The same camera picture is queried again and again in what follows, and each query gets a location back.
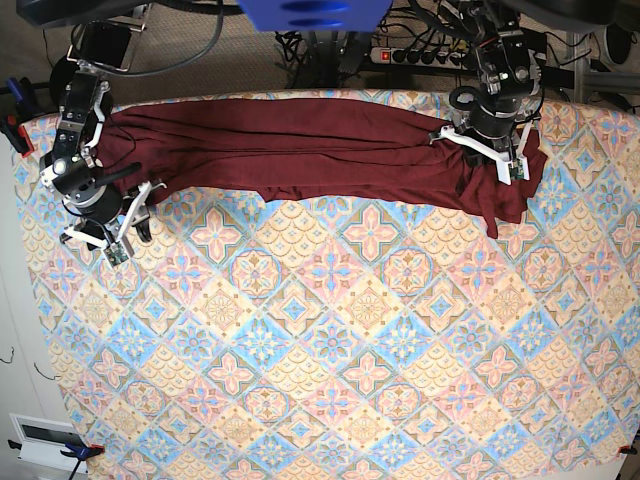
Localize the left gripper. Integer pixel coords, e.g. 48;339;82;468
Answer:
429;117;534;185

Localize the patterned tile tablecloth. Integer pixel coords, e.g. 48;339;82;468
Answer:
9;101;639;479

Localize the maroon t-shirt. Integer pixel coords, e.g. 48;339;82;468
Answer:
96;98;547;237

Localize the white floor outlet box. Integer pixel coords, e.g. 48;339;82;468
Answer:
9;413;82;472

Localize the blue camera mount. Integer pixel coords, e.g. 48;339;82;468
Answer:
238;0;393;32

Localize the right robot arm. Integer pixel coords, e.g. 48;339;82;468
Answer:
40;20;166;268

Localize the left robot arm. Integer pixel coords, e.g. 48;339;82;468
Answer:
429;1;541;185

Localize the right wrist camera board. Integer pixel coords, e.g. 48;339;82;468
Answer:
102;242;130;268

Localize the orange clamp lower right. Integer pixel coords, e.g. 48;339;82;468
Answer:
618;445;638;456

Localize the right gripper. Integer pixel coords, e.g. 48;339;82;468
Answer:
60;162;167;262

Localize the black round stool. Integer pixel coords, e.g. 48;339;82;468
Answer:
49;56;113;121

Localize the white power strip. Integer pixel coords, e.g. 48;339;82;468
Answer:
369;47;464;68

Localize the blue orange clamp lower left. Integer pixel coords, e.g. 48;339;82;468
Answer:
7;440;105;474

